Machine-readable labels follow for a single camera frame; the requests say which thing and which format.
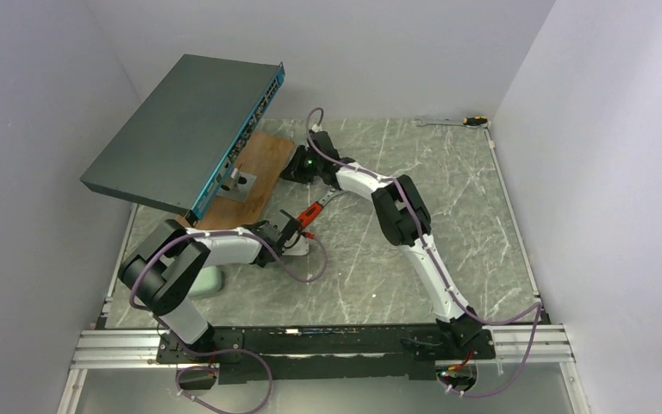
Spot mint green umbrella case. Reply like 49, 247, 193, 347
188, 267, 224, 298

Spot grey blue network switch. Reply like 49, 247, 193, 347
80, 54, 285, 223

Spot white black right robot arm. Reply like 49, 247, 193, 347
281, 130, 490, 359

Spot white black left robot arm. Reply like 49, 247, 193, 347
118, 211, 303, 353

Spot wooden board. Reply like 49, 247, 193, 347
178, 132, 295, 230

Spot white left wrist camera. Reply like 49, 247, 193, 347
283, 234, 309, 256

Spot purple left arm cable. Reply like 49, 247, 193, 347
128, 227, 330, 414

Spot red handled adjustable wrench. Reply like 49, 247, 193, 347
297, 188, 346, 230

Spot metal switch stand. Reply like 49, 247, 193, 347
216, 167, 257, 203

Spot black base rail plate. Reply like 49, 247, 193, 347
156, 323, 496, 385

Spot aluminium frame rails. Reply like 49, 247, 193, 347
56, 128, 592, 414

